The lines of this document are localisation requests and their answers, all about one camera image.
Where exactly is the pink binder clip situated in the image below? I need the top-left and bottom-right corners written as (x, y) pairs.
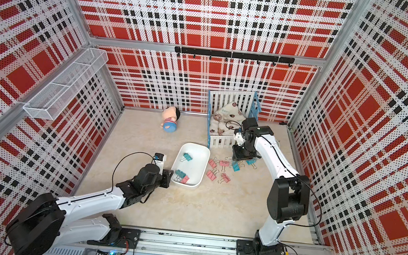
top-left (218, 173), bottom-right (231, 184)
top-left (218, 160), bottom-right (231, 173)
top-left (180, 175), bottom-right (189, 184)
top-left (206, 168), bottom-right (219, 181)
top-left (208, 157), bottom-right (219, 169)

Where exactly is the white plastic storage box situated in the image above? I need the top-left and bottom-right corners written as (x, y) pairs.
top-left (171, 142), bottom-right (211, 189)

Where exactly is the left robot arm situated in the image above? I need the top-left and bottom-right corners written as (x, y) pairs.
top-left (5, 163), bottom-right (173, 255)

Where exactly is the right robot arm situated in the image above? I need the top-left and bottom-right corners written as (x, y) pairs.
top-left (232, 117), bottom-right (311, 248)

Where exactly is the patterned baby blanket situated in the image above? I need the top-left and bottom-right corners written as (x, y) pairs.
top-left (209, 102), bottom-right (246, 136)

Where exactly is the blue white toy crib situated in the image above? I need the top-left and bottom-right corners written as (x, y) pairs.
top-left (207, 90), bottom-right (261, 149)

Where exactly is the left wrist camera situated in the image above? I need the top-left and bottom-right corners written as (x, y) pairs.
top-left (154, 153), bottom-right (166, 167)

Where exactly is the black hook rail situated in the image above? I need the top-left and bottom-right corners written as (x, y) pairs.
top-left (174, 46), bottom-right (296, 65)

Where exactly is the white wire mesh shelf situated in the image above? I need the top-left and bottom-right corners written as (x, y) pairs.
top-left (23, 48), bottom-right (108, 120)

